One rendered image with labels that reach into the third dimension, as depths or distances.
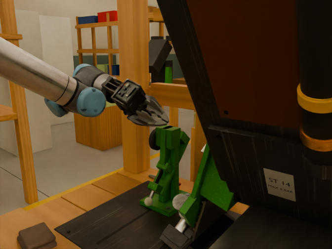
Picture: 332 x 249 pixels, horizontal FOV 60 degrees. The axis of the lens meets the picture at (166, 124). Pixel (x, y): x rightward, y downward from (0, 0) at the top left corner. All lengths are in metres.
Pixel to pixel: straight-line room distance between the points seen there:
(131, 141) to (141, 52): 0.38
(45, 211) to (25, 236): 0.22
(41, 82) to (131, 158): 0.69
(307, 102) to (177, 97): 0.91
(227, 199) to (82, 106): 0.40
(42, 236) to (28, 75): 0.43
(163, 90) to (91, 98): 0.53
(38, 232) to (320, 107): 0.78
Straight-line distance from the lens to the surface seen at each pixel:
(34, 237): 0.90
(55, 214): 1.08
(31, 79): 0.71
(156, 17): 0.95
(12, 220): 1.06
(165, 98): 1.21
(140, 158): 1.29
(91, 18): 7.40
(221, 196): 0.61
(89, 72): 0.90
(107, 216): 0.98
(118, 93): 0.77
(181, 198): 0.67
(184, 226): 0.76
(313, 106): 0.30
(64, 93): 0.73
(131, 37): 1.20
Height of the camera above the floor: 1.42
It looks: 15 degrees down
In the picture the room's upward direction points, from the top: straight up
